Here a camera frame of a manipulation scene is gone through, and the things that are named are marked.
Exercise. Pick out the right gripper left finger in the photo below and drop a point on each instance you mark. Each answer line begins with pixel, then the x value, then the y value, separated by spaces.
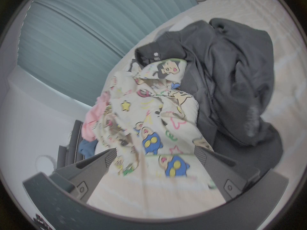
pixel 92 176

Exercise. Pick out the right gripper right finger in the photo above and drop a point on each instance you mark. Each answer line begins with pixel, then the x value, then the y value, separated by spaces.
pixel 221 176

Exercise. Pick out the bed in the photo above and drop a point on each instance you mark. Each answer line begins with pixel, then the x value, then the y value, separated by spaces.
pixel 284 68

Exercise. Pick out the blue-green curtain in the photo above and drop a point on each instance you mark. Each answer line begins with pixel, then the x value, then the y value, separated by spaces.
pixel 84 32

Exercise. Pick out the white printed pyjama top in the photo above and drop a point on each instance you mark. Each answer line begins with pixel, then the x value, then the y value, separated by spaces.
pixel 146 118

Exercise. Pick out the dark blue garment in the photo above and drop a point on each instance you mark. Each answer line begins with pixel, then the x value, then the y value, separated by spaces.
pixel 86 148

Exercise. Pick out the pink garment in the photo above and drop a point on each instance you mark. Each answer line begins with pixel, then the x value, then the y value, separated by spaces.
pixel 94 118

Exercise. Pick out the black polo shirt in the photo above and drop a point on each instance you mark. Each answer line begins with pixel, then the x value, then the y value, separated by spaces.
pixel 227 80

